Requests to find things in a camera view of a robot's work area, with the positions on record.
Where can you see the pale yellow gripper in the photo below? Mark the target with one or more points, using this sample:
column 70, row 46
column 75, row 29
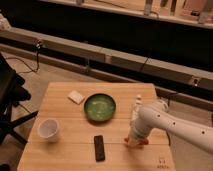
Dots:
column 133, row 143

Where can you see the red-orange pepper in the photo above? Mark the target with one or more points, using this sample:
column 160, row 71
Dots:
column 143, row 141

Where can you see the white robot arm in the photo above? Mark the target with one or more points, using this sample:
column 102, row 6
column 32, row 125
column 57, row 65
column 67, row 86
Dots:
column 146, row 117

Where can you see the green ceramic bowl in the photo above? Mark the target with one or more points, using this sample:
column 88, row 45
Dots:
column 99, row 107

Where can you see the white squeeze bottle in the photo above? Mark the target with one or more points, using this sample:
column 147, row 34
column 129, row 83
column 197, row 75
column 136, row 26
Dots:
column 136, row 106

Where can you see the black rectangular block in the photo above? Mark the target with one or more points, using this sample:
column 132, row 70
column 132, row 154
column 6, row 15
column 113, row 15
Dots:
column 99, row 148

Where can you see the wooden table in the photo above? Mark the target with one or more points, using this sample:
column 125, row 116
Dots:
column 75, row 151

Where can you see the white square sponge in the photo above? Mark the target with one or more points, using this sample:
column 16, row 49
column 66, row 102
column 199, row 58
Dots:
column 76, row 97

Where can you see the white paper cup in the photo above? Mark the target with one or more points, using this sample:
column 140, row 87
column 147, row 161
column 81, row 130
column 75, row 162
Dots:
column 49, row 130

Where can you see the black office chair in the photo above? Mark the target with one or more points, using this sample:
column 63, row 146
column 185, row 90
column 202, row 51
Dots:
column 11, row 93

